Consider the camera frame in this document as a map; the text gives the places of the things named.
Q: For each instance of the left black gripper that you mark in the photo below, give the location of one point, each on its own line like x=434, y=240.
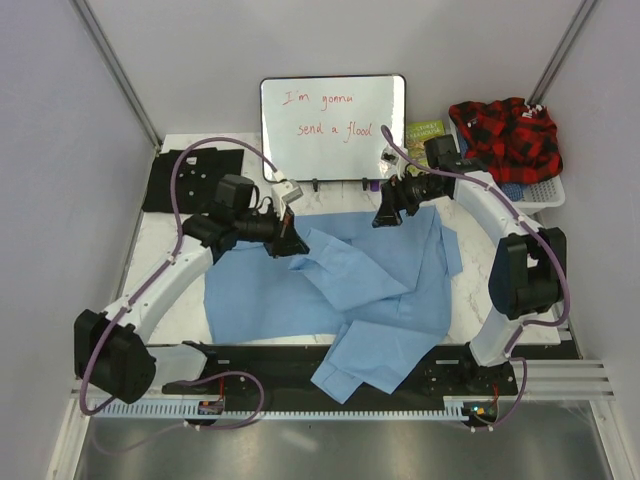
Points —
x=289, y=242

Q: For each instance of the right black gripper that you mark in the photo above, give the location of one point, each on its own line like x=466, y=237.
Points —
x=394, y=199

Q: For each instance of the light blue long sleeve shirt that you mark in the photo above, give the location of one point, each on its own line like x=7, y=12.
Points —
x=383, y=294

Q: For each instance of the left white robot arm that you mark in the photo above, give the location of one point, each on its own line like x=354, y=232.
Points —
x=110, y=346

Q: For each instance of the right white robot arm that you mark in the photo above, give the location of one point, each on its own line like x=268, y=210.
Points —
x=528, y=275

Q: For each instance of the green paperback book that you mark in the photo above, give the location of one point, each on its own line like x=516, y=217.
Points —
x=417, y=134

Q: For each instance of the blue checkered cloth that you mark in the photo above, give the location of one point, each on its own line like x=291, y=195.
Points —
x=514, y=191

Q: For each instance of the folded black shirt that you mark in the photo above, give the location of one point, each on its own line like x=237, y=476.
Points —
x=196, y=179

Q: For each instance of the white dry-erase board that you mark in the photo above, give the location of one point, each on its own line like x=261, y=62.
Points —
x=328, y=128

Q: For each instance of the red black plaid shirt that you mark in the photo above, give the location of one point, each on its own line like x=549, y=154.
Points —
x=515, y=140

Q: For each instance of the white plastic basket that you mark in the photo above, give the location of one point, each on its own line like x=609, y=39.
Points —
x=542, y=195

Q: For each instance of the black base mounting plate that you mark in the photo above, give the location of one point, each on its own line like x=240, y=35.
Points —
x=240, y=374

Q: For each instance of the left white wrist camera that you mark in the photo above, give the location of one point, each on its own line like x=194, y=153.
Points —
x=284, y=193

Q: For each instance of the white slotted cable duct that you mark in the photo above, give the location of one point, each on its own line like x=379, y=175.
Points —
x=192, y=409

